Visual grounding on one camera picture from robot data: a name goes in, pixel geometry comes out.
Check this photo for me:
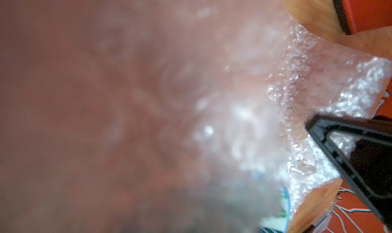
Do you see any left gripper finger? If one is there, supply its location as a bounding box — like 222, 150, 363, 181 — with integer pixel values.
305, 115, 392, 229

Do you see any green leaf pattern bowl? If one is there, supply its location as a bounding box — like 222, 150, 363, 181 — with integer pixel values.
257, 187, 291, 233

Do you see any red tape dispenser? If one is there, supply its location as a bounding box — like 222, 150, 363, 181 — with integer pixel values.
333, 0, 392, 35

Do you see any pink bubble wrap sheet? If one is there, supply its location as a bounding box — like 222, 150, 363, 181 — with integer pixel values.
1, 0, 392, 233

